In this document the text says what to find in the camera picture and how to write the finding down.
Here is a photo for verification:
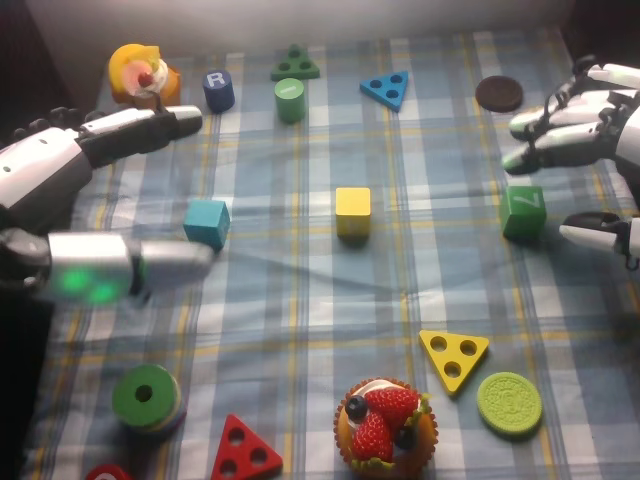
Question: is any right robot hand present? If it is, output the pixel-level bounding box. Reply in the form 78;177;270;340
501;55;640;271

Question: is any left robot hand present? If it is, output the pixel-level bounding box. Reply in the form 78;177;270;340
0;103;219;307

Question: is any green cube number 7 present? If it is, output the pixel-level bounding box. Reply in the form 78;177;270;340
499;185;547;242

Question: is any teal wooden cube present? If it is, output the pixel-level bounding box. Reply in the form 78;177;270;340
182;199;232;252

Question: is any brown toy sandwich cookie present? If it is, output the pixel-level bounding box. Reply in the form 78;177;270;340
474;75;524;114

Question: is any toy peach cupcake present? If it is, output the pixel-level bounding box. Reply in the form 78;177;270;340
108;43;182;111

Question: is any blue triangle block with holes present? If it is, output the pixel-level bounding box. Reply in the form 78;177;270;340
359;70;410;114

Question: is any blue cylinder block letter R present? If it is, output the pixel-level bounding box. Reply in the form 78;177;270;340
202;68;236;114

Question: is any yellow wooden cube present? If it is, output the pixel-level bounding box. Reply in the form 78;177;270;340
335;187;372;240

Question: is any green cylinder block minus sign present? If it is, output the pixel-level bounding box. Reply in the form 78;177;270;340
273;78;307;125

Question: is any yellow triangle block with holes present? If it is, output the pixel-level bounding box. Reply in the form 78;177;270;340
418;329;490;397

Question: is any green triangle block with holes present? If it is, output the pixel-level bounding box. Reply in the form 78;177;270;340
270;43;321;82

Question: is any green toy sandwich cookie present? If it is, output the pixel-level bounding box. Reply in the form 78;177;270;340
476;372;544;440

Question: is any blue plaid tablecloth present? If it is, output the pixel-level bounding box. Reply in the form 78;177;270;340
22;27;640;480

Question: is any toy strawberry tart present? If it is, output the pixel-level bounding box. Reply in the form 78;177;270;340
333;378;439;474

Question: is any red triangle block with holes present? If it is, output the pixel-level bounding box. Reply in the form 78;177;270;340
210;413;284;480

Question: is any green wooden ring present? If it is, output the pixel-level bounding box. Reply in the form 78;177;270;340
111;363;180;429

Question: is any purple wooden ring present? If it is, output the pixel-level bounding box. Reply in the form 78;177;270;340
124;394;189;442

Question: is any red wooden ring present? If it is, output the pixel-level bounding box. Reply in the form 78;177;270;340
84;463;134;480

